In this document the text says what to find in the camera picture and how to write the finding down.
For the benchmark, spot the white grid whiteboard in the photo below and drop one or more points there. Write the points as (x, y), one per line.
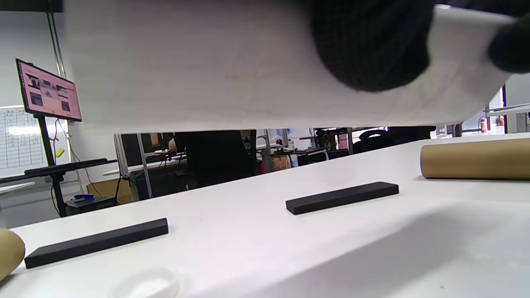
(18, 140)

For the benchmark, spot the black rectangular bar weight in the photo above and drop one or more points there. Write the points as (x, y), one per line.
(341, 198)
(95, 244)

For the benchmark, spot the white plastic tube cap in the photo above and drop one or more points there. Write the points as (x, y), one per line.
(145, 285)

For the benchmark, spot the colourful cartoon poster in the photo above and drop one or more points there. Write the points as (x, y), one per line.
(186, 70)

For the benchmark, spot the aluminium frame pole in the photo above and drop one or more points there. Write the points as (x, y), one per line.
(143, 165)

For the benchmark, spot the black screen stand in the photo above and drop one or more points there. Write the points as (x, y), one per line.
(58, 169)

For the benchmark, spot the blue stapler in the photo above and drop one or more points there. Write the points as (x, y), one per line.
(84, 198)

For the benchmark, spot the small cardboard box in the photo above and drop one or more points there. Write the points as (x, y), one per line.
(280, 163)

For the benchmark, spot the flat display screen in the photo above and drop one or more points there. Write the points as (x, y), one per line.
(49, 93)

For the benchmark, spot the red fire extinguisher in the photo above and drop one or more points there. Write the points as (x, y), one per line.
(483, 125)

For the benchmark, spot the person's left hand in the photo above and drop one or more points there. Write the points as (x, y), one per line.
(372, 45)

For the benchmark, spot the brown cardboard mailing tube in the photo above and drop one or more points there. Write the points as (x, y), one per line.
(9, 252)
(476, 159)

